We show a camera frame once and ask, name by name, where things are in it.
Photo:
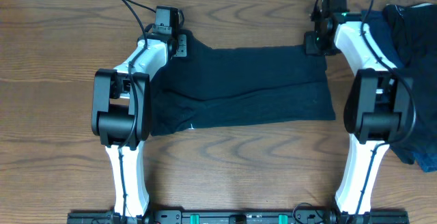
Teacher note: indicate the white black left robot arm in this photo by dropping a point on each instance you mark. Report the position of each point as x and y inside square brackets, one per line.
[122, 119]

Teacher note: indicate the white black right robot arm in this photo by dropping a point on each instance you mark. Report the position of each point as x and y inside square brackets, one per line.
[374, 116]

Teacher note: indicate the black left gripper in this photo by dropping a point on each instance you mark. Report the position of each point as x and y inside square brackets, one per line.
[181, 45]

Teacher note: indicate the black garment pile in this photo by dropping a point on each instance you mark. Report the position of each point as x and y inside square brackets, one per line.
[413, 32]

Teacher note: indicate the navy blue garment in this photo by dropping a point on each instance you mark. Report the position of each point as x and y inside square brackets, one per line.
[381, 33]

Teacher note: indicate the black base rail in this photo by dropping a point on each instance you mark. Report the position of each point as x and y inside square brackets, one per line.
[297, 216]

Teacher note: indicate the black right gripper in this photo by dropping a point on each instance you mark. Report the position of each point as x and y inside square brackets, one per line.
[311, 46]

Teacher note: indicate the black nike t-shirt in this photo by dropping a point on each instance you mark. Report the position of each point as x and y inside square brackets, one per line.
[214, 87]

